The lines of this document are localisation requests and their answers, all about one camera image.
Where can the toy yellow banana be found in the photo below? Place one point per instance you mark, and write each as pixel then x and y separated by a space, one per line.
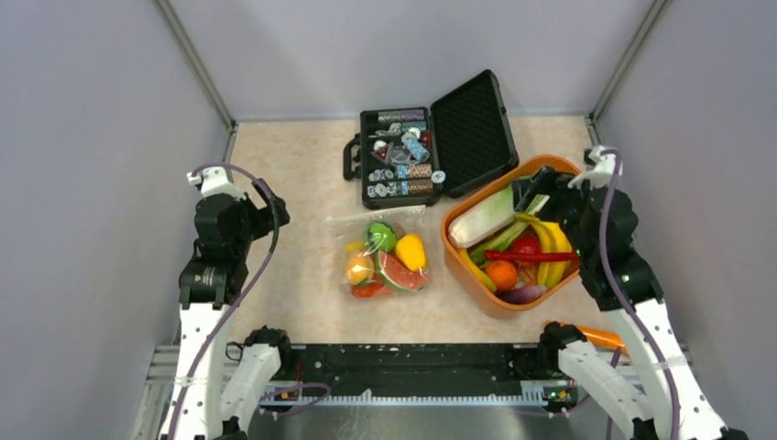
pixel 552 239

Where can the toy orange fruit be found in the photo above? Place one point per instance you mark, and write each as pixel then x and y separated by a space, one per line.
pixel 503 275

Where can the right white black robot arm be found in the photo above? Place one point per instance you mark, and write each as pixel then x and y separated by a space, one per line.
pixel 598 220

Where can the toy purple onion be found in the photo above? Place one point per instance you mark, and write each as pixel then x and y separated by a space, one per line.
pixel 523 295

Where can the toy green white cabbage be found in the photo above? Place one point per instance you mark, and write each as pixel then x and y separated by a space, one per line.
pixel 483 219

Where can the orange plastic basket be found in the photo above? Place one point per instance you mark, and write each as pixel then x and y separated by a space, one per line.
pixel 471 285

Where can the clear zip top bag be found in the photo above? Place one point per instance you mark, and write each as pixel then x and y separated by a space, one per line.
pixel 346 229

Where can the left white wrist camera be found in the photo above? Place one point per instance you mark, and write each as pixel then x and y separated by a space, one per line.
pixel 213 181

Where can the toy watermelon slice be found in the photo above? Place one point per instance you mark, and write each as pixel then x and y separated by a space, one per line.
pixel 396 276

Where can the black poker chip case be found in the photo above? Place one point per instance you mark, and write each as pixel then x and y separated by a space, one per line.
pixel 416 155

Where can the toy red chili pepper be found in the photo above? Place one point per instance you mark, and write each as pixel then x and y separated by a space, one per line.
pixel 370 289

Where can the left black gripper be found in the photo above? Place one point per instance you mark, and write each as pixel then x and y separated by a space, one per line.
pixel 273 215

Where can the toy orange carrot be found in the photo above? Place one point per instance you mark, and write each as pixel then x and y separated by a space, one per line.
pixel 598 336

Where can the toy yellow bell pepper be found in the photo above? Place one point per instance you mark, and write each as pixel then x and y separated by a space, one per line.
pixel 411 252

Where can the toy long red chili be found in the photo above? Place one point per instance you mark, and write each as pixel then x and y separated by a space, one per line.
pixel 528 256

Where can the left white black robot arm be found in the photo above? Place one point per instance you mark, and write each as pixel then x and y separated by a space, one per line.
pixel 204 404

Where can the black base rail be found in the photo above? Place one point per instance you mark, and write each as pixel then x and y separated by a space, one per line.
pixel 423 370

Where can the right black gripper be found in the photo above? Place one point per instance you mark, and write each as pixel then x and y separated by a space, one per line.
pixel 544 181

